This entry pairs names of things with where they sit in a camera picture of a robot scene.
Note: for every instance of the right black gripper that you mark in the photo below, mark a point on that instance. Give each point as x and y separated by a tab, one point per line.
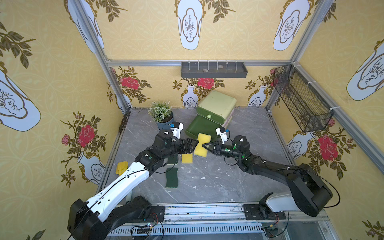
219	148

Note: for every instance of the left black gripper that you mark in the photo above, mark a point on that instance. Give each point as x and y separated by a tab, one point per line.
186	145

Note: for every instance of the green scrub sponge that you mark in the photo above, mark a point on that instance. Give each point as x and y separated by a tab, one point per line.
172	178
173	160

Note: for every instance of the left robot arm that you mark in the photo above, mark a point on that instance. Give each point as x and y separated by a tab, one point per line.
95	218

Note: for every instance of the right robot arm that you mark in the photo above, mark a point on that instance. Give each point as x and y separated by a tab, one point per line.
309	192

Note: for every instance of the green drawer cabinet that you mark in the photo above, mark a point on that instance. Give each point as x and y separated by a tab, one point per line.
219	103

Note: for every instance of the potted green plant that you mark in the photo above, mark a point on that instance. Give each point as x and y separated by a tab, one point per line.
162	114

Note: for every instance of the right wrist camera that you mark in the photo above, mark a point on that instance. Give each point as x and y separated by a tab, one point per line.
223	134

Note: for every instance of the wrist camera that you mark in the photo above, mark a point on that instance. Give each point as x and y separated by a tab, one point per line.
223	134
176	128

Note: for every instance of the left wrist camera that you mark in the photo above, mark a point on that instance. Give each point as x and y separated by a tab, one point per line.
176	128

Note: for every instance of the grey wall shelf tray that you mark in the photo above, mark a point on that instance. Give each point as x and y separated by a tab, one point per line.
213	69

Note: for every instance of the black wire mesh basket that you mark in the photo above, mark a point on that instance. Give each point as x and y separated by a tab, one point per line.
307	106

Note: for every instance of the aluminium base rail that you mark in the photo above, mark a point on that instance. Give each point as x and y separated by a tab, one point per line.
225	218

